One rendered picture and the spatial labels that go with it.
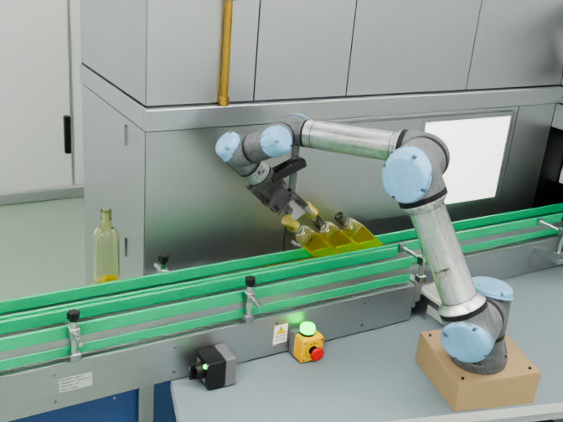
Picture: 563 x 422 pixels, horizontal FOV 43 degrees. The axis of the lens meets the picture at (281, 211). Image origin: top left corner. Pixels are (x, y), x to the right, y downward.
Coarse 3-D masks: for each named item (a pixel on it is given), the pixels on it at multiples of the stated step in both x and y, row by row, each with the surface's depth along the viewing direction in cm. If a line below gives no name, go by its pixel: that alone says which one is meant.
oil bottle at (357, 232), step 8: (352, 224) 216; (360, 224) 216; (344, 232) 217; (352, 232) 216; (360, 232) 217; (368, 232) 219; (360, 240) 219; (368, 240) 220; (376, 240) 222; (360, 248) 222; (368, 248) 221
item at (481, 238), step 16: (496, 224) 248; (512, 224) 251; (528, 224) 255; (560, 224) 266; (416, 240) 229; (464, 240) 241; (480, 240) 246; (496, 240) 249; (512, 240) 254; (336, 256) 214; (400, 256) 228; (240, 272) 198; (256, 272) 200; (160, 288) 186; (80, 304) 176; (0, 320) 167
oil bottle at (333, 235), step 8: (328, 224) 212; (320, 232) 213; (328, 232) 211; (336, 232) 212; (328, 240) 212; (336, 240) 213; (344, 240) 215; (352, 240) 217; (336, 248) 214; (344, 248) 216; (352, 248) 218
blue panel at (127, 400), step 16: (160, 384) 185; (96, 400) 177; (112, 400) 180; (128, 400) 182; (160, 400) 187; (32, 416) 169; (48, 416) 172; (64, 416) 174; (80, 416) 176; (96, 416) 179; (112, 416) 181; (128, 416) 184; (160, 416) 189
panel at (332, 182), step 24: (384, 120) 227; (408, 120) 230; (432, 120) 236; (456, 120) 241; (312, 168) 218; (336, 168) 222; (360, 168) 227; (312, 192) 221; (336, 192) 226; (360, 192) 231; (384, 192) 236; (360, 216) 235; (384, 216) 240
